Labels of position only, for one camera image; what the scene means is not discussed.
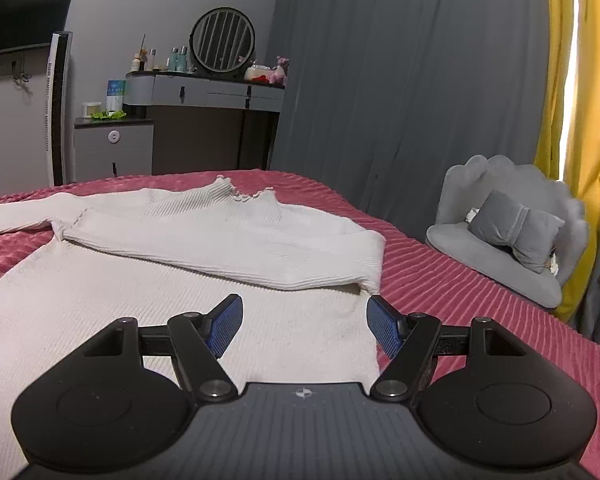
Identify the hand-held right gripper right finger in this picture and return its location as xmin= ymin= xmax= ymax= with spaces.
xmin=366 ymin=294 xmax=528 ymax=404

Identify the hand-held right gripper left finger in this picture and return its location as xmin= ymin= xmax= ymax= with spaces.
xmin=81 ymin=294 xmax=244 ymax=404

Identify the white ribbed knit sweater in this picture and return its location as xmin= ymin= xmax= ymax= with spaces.
xmin=0 ymin=175 xmax=387 ymax=480

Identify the pink ribbed bedspread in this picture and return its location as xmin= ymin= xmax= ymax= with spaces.
xmin=0 ymin=170 xmax=600 ymax=480

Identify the grey shell-shaped chair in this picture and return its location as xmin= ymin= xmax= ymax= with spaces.
xmin=426 ymin=154 xmax=591 ymax=310

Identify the grey bow-shaped pillow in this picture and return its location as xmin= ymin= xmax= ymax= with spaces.
xmin=467 ymin=190 xmax=566 ymax=274

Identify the grey bedside cabinet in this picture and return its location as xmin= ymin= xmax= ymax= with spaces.
xmin=73 ymin=117 xmax=155 ymax=184

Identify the grey dressing table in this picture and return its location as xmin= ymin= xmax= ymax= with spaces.
xmin=124 ymin=71 xmax=286 ymax=172

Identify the grey curtain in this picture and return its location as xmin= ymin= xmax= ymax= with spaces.
xmin=266 ymin=0 xmax=552 ymax=242

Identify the white bowl with red items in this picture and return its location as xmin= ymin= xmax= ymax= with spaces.
xmin=244 ymin=60 xmax=274 ymax=84

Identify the blue and white box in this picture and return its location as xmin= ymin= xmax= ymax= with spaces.
xmin=105 ymin=79 xmax=126 ymax=114

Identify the pink plush toy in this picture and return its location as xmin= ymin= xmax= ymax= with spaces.
xmin=268 ymin=56 xmax=290 ymax=86

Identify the white tower fan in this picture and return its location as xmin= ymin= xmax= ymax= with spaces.
xmin=46 ymin=32 xmax=74 ymax=187

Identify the brown reed diffuser bottle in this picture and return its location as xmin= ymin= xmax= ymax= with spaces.
xmin=131 ymin=35 xmax=147 ymax=73

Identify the round black-framed mirror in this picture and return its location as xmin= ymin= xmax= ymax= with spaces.
xmin=189 ymin=7 xmax=257 ymax=80

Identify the yellow curtain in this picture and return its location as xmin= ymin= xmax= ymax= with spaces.
xmin=533 ymin=0 xmax=600 ymax=324

